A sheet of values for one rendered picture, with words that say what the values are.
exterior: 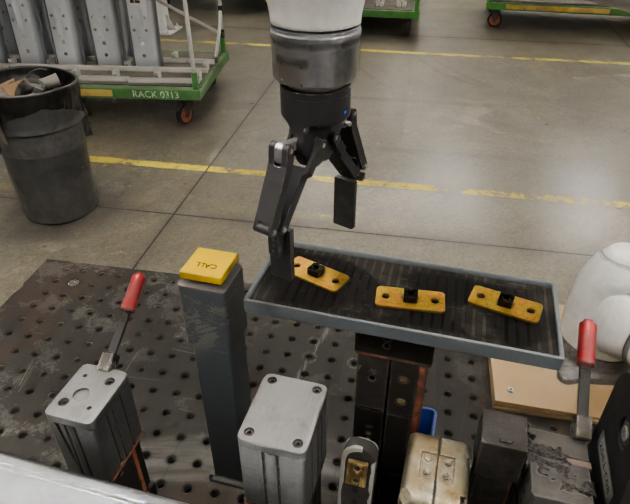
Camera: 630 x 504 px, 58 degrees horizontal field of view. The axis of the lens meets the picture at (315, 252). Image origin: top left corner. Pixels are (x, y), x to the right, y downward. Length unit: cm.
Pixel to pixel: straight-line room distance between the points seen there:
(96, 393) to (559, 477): 54
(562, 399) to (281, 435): 76
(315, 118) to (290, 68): 6
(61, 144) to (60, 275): 153
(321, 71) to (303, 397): 35
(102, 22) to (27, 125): 184
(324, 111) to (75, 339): 98
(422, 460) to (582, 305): 67
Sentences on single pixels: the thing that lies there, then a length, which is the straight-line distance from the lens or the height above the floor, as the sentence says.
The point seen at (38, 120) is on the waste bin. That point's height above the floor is 59.
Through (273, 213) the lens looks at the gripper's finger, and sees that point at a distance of 59.
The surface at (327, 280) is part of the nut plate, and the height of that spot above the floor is 116.
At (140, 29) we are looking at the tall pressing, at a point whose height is 57.
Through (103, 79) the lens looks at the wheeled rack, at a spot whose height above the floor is 30.
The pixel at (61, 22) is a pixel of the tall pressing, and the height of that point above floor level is 61.
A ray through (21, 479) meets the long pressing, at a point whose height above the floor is 100.
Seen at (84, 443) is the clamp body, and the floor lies 102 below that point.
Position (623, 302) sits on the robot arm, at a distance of 120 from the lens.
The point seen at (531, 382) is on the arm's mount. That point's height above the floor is 72.
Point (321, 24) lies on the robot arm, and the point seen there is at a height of 148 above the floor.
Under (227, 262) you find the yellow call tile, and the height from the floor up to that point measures 116.
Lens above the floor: 161
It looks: 35 degrees down
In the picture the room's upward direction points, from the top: straight up
